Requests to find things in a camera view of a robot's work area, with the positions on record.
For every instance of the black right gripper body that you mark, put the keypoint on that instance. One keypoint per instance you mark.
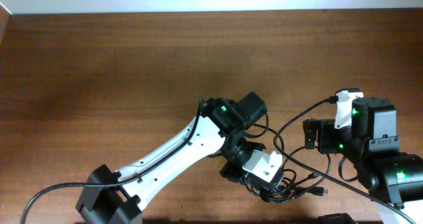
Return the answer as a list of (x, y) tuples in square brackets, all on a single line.
[(330, 140)]

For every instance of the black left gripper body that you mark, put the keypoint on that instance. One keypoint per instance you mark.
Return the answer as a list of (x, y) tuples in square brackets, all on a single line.
[(236, 156)]

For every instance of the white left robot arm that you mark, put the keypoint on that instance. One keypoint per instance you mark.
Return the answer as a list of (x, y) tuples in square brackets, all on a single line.
[(221, 125)]

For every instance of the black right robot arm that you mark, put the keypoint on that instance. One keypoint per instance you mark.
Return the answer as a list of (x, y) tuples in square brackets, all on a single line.
[(370, 142)]

